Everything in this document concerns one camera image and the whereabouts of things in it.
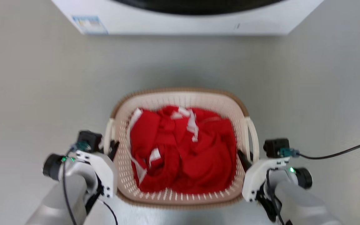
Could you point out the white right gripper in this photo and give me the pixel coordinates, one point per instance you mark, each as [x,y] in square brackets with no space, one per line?
[255,178]

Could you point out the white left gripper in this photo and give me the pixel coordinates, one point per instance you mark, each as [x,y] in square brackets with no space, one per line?
[105,170]

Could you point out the beige plastic laundry basket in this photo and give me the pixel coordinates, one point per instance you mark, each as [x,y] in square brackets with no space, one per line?
[180,100]

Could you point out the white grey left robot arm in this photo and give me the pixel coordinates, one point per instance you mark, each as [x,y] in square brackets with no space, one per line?
[55,203]

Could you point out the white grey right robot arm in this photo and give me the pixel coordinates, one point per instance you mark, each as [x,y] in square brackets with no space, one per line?
[302,206]

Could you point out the red garment with white stripes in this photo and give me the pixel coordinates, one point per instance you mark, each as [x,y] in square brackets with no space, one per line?
[205,156]

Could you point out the blue white label sticker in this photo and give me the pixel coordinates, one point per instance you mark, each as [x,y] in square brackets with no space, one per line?
[90,25]

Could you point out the white washing machine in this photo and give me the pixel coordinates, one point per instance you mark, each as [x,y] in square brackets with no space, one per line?
[173,24]

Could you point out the black washing machine door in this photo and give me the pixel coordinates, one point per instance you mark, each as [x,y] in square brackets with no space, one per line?
[198,7]

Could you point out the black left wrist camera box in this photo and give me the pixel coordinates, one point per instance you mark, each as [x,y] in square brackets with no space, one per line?
[89,140]

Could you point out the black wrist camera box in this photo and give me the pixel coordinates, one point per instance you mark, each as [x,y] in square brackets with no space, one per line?
[275,147]
[89,140]

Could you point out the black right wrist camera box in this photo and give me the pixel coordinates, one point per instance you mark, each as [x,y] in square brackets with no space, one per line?
[275,147]

